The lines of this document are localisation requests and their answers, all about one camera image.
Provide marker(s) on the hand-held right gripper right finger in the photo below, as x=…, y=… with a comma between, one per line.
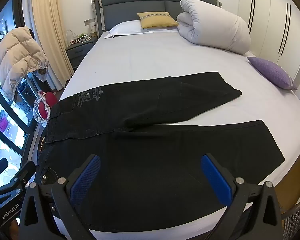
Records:
x=215, y=180

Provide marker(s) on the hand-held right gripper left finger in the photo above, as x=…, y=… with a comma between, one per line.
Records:
x=86, y=177

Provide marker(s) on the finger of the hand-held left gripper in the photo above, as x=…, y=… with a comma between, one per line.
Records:
x=25, y=176

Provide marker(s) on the black denim pants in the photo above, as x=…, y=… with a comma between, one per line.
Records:
x=152, y=155

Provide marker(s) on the window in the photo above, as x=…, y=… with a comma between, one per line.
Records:
x=5, y=135

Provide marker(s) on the grey mesh chair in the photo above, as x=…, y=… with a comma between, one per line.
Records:
x=23, y=92

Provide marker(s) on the black mesh basket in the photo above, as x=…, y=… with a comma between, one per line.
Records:
x=297, y=225

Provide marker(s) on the purple pillow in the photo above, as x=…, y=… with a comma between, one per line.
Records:
x=272, y=72

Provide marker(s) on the beige puffer jacket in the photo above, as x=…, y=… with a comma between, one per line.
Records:
x=17, y=52

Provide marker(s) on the grey nightstand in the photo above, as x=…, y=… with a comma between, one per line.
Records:
x=77, y=52

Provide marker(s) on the bed with white sheet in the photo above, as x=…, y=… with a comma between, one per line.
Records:
x=152, y=55

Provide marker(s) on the rolled white duvet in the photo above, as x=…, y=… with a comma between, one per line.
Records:
x=215, y=25

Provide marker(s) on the white pillow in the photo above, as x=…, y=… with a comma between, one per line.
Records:
x=127, y=27

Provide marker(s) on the beige curtain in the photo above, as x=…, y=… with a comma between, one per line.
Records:
x=47, y=17

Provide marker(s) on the yellow patterned pillow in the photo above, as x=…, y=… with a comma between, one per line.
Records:
x=155, y=21

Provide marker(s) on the white wardrobe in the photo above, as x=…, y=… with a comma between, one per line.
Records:
x=267, y=17

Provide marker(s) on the grey upholstered headboard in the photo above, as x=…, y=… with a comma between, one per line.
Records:
x=132, y=7

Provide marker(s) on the wall socket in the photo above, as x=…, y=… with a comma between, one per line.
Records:
x=89, y=21

